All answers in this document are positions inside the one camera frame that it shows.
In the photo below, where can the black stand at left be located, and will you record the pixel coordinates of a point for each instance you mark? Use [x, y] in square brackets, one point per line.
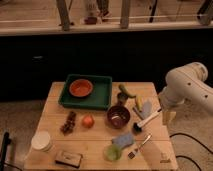
[5, 142]

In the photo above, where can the green cucumber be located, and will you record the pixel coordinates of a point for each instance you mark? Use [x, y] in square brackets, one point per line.
[125, 91]

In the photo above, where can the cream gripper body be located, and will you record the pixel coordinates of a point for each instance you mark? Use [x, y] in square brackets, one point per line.
[168, 116]

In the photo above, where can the dark rectangular block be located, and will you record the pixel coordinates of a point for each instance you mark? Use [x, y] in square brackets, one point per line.
[68, 158]

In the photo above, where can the orange apple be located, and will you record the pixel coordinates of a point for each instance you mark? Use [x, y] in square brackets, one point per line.
[88, 121]

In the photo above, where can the dark grape bunch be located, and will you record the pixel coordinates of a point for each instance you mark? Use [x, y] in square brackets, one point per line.
[69, 125]

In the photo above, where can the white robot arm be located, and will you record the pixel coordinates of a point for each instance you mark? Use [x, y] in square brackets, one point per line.
[185, 82]

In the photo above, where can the yellow banana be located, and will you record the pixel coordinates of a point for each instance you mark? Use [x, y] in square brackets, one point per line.
[138, 103]

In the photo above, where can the green plastic cup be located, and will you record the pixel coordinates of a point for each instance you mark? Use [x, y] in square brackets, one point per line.
[112, 152]

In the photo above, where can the grey spatula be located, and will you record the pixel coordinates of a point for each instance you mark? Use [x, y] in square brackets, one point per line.
[145, 111]

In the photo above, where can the dark red bowl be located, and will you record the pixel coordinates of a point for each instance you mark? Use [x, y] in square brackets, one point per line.
[118, 116]

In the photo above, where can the small dark metal cup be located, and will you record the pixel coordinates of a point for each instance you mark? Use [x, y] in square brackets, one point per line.
[121, 99]

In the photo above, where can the green plastic tray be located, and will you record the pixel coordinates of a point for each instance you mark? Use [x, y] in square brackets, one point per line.
[98, 99]

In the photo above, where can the orange bowl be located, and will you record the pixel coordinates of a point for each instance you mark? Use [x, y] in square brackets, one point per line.
[80, 88]

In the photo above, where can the white paper cup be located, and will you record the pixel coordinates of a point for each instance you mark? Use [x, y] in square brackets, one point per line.
[41, 141]

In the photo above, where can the white handled black brush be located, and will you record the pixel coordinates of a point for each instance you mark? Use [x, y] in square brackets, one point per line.
[137, 127]

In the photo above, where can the silver fork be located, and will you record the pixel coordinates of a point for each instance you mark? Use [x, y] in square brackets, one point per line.
[133, 153]

